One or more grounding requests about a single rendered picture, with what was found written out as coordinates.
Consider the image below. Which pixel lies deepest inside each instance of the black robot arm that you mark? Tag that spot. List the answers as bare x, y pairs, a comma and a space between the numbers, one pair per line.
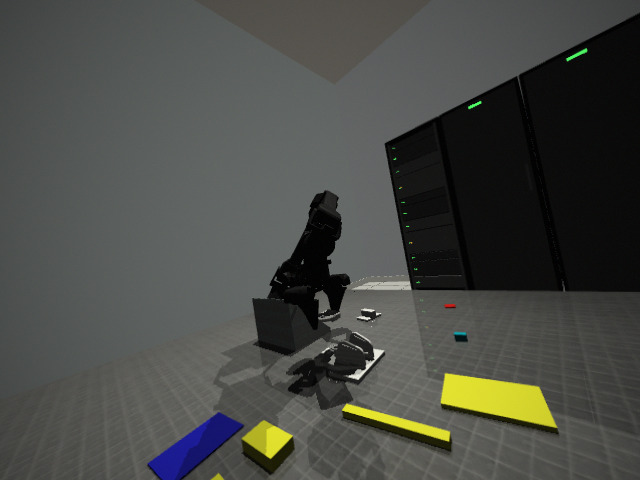
317, 241

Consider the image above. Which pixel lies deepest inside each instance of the yellow long bar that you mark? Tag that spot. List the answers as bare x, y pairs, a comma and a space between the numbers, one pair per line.
411, 429

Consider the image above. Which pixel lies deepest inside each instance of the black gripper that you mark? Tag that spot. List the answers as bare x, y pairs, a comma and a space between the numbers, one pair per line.
318, 278

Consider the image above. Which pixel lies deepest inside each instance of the blue flat rectangular plate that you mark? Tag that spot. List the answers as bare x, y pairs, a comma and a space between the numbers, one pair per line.
184, 456

